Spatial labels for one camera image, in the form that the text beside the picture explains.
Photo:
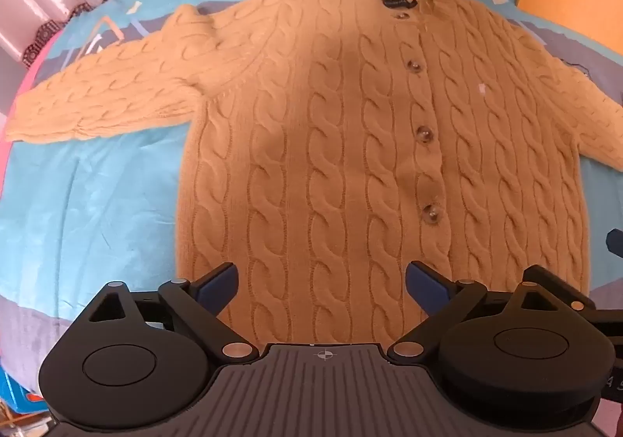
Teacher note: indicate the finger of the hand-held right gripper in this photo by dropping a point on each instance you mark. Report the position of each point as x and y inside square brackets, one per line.
[616, 241]
[564, 288]

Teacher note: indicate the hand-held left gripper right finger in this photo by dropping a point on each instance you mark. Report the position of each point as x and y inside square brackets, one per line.
[427, 285]

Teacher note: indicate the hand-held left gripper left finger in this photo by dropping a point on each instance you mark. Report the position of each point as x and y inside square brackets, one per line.
[218, 282]

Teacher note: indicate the blue grey printed bed sheet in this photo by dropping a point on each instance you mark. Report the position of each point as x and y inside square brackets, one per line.
[97, 203]

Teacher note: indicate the blue and orange box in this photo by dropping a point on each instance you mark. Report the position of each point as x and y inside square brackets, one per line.
[17, 393]

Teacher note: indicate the pink mattress edge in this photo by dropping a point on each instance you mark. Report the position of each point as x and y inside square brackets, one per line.
[24, 76]

